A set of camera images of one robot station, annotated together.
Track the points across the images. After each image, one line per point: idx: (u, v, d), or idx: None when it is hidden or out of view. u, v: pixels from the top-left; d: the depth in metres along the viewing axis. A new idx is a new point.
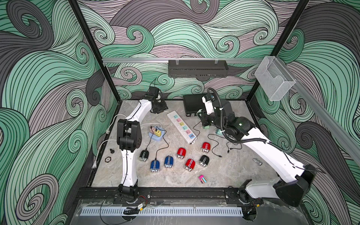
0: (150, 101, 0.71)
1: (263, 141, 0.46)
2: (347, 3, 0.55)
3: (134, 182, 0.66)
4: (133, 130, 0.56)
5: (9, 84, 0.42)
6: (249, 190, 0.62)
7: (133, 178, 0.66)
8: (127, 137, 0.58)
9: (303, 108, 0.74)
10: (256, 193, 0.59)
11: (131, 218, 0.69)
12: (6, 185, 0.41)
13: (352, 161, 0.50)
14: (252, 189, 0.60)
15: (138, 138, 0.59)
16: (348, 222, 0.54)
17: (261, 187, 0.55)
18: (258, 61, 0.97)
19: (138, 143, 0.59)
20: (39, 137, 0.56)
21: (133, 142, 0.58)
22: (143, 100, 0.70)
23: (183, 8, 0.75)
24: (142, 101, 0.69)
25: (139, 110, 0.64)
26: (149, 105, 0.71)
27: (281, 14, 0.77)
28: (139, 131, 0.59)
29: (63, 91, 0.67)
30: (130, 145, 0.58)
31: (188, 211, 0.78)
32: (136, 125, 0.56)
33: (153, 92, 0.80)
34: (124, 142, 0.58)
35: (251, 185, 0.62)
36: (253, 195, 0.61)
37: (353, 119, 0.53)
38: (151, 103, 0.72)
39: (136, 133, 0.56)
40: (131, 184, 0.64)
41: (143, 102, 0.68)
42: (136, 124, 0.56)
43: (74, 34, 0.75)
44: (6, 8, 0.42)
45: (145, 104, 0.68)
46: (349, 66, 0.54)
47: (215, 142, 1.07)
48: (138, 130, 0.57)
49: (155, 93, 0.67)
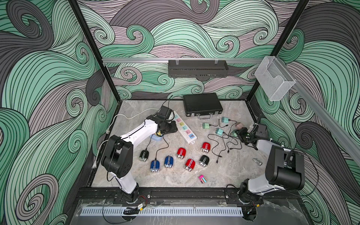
0: (156, 123, 0.62)
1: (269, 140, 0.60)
2: (347, 3, 0.55)
3: (134, 187, 0.65)
4: (123, 152, 0.45)
5: (8, 84, 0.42)
6: (250, 182, 0.65)
7: (131, 186, 0.63)
8: (114, 161, 0.47)
9: (303, 108, 0.74)
10: (254, 187, 0.60)
11: (131, 218, 0.69)
12: (6, 184, 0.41)
13: (352, 161, 0.50)
14: (252, 183, 0.63)
15: (126, 165, 0.48)
16: (348, 222, 0.54)
17: (261, 182, 0.56)
18: (258, 61, 0.97)
19: (123, 171, 0.47)
20: (39, 137, 0.56)
21: (118, 168, 0.45)
22: (149, 120, 0.62)
23: (183, 8, 0.75)
24: (147, 123, 0.59)
25: (140, 130, 0.55)
26: (153, 128, 0.61)
27: (281, 14, 0.77)
28: (131, 153, 0.48)
29: (63, 91, 0.67)
30: (113, 170, 0.46)
31: (188, 211, 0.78)
32: (128, 148, 0.45)
33: (164, 112, 0.70)
34: (108, 165, 0.47)
35: (253, 179, 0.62)
36: (251, 187, 0.63)
37: (353, 118, 0.53)
38: (156, 125, 0.63)
39: (124, 157, 0.45)
40: (128, 191, 0.62)
41: (147, 123, 0.59)
42: (128, 146, 0.46)
43: (74, 34, 0.75)
44: (6, 8, 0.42)
45: (149, 127, 0.58)
46: (349, 66, 0.54)
47: (215, 142, 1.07)
48: (128, 153, 0.46)
49: (165, 115, 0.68)
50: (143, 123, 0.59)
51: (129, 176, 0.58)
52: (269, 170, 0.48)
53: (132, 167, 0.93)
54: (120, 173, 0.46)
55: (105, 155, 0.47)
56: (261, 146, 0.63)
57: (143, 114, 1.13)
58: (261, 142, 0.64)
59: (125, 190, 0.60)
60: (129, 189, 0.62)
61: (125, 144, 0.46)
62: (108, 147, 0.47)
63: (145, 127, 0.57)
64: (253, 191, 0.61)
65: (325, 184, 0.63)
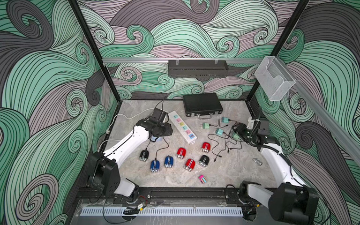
0: (146, 131, 0.55)
1: (276, 152, 0.52)
2: (347, 3, 0.55)
3: (132, 189, 0.64)
4: (106, 171, 0.40)
5: (9, 84, 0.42)
6: (250, 187, 0.63)
7: (130, 189, 0.62)
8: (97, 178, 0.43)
9: (303, 108, 0.74)
10: (253, 194, 0.60)
11: (131, 217, 0.69)
12: (6, 185, 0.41)
13: (352, 161, 0.50)
14: (252, 189, 0.62)
15: (113, 183, 0.44)
16: (348, 222, 0.54)
17: (261, 191, 0.55)
18: (258, 61, 0.97)
19: (109, 189, 0.43)
20: (39, 137, 0.56)
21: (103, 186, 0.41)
22: (138, 127, 0.56)
23: (183, 8, 0.75)
24: (135, 132, 0.53)
25: (125, 143, 0.49)
26: (142, 136, 0.54)
27: (281, 14, 0.77)
28: (116, 169, 0.43)
29: (63, 91, 0.67)
30: (99, 188, 0.42)
31: (188, 211, 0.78)
32: (110, 168, 0.40)
33: (158, 116, 0.64)
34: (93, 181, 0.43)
35: (253, 185, 0.65)
36: (251, 193, 0.62)
37: (353, 118, 0.53)
38: (147, 134, 0.57)
39: (108, 176, 0.40)
40: (127, 194, 0.61)
41: (135, 133, 0.53)
42: (111, 165, 0.41)
43: (74, 34, 0.75)
44: (6, 8, 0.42)
45: (137, 137, 0.52)
46: (349, 66, 0.54)
47: (215, 142, 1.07)
48: (112, 172, 0.41)
49: (159, 118, 0.66)
50: (131, 132, 0.53)
51: (123, 183, 0.56)
52: (273, 205, 0.43)
53: (132, 168, 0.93)
54: (106, 191, 0.42)
55: (89, 174, 0.43)
56: (264, 154, 0.55)
57: (143, 115, 1.13)
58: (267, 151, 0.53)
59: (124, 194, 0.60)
60: (128, 192, 0.62)
61: (108, 163, 0.41)
62: (91, 165, 0.42)
63: (133, 137, 0.51)
64: (252, 196, 0.61)
65: (325, 184, 0.63)
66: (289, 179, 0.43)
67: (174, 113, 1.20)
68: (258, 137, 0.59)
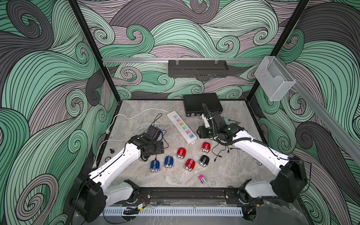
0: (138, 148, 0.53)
1: (249, 139, 0.52)
2: (347, 3, 0.55)
3: (131, 191, 0.64)
4: (90, 195, 0.38)
5: (9, 84, 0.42)
6: (249, 189, 0.62)
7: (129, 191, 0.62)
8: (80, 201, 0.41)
9: (303, 108, 0.74)
10: (256, 192, 0.59)
11: (131, 218, 0.69)
12: (6, 185, 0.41)
13: (352, 161, 0.50)
14: (252, 189, 0.60)
15: (96, 208, 0.41)
16: (349, 222, 0.54)
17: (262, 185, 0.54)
18: (258, 60, 0.97)
19: (92, 214, 0.41)
20: (39, 137, 0.56)
21: (86, 212, 0.38)
22: (131, 145, 0.54)
23: (183, 8, 0.75)
24: (126, 149, 0.52)
25: (114, 163, 0.46)
26: (133, 154, 0.52)
27: (281, 14, 0.77)
28: (101, 194, 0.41)
29: (63, 91, 0.67)
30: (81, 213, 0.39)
31: (188, 211, 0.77)
32: (95, 192, 0.38)
33: (152, 133, 0.63)
34: (77, 206, 0.40)
35: (251, 185, 0.62)
36: (252, 193, 0.61)
37: (353, 118, 0.53)
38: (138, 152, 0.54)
39: (92, 202, 0.38)
40: (126, 196, 0.61)
41: (125, 152, 0.51)
42: (96, 190, 0.39)
43: (74, 34, 0.75)
44: (6, 8, 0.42)
45: (128, 156, 0.50)
46: (349, 66, 0.54)
47: (215, 142, 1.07)
48: (96, 197, 0.39)
49: (153, 137, 0.64)
50: (122, 150, 0.51)
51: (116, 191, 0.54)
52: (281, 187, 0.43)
53: (132, 167, 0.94)
54: (88, 217, 0.39)
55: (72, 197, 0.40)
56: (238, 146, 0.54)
57: (143, 115, 1.13)
58: (242, 143, 0.52)
59: (125, 195, 0.61)
60: (126, 195, 0.61)
61: (93, 187, 0.39)
62: (74, 187, 0.40)
63: (123, 156, 0.49)
64: (255, 195, 0.60)
65: (325, 184, 0.63)
66: (279, 162, 0.43)
67: (174, 114, 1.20)
68: (223, 132, 0.57)
